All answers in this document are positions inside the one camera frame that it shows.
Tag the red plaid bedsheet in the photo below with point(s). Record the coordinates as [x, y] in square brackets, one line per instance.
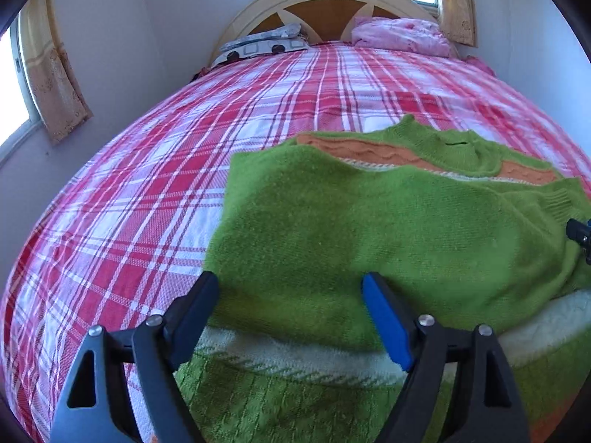
[161, 170]

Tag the pink cloth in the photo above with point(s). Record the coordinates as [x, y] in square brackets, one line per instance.
[480, 65]

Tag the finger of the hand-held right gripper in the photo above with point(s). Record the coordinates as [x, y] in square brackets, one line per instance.
[581, 233]

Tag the pink pillow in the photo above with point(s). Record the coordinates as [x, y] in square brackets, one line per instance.
[401, 34]

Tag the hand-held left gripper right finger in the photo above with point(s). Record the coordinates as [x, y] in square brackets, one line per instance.
[387, 318]

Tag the grey patterned pillow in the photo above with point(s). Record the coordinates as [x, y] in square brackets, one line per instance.
[258, 46]

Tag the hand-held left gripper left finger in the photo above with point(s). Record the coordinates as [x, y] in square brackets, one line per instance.
[199, 316]

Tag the green knit sweater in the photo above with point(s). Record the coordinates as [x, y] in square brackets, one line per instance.
[346, 221]

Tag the yellow patterned curtain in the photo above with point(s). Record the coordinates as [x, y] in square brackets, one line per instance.
[51, 83]
[457, 4]

